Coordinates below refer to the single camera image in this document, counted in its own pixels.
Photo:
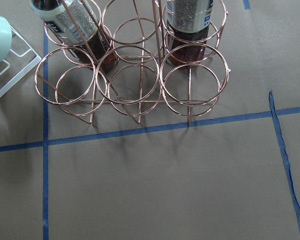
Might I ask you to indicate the tea bottle left in rack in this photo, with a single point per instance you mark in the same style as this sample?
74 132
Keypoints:
75 24

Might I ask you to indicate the tea bottle right in rack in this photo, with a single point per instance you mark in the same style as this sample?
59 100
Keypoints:
189 21

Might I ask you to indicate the tea bottle in rack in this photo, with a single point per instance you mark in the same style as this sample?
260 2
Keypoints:
75 24
189 21

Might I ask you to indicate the white wire rack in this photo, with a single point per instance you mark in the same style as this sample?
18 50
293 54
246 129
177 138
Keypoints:
21 59

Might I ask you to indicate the copper wire bottle rack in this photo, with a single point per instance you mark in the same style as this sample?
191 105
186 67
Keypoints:
135 75

